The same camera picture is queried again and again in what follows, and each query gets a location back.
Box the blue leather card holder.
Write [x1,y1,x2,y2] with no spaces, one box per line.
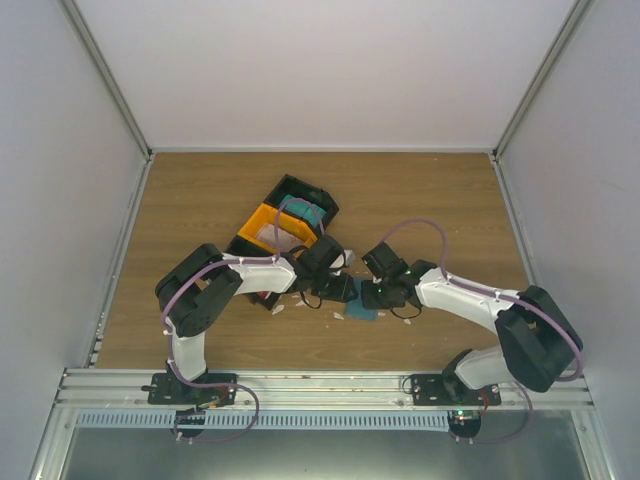
[344,278,378,322]

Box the black three-compartment card tray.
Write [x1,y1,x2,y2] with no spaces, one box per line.
[226,174,348,301]

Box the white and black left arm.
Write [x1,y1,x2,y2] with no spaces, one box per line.
[154,234,358,404]

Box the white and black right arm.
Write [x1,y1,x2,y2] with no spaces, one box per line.
[361,242,583,405]

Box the white card stack in bin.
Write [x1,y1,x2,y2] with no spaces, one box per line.
[255,224,287,249]

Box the orange middle tray bin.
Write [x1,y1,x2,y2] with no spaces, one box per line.
[238,204,318,254]

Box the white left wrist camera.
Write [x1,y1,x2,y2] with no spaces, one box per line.
[332,249,355,269]

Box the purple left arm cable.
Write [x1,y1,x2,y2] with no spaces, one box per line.
[159,198,329,446]

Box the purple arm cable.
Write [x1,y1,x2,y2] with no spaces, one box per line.
[377,217,586,446]
[159,198,329,446]

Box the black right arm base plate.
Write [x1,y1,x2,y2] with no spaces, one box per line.
[401,373,502,407]

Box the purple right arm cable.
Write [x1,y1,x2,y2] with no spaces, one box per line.
[377,217,586,446]

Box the grey slotted cable duct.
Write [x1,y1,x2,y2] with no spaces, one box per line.
[76,409,449,432]

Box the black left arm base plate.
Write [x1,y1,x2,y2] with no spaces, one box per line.
[141,371,238,407]

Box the aluminium front frame rail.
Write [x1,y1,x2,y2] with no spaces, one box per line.
[59,368,594,407]

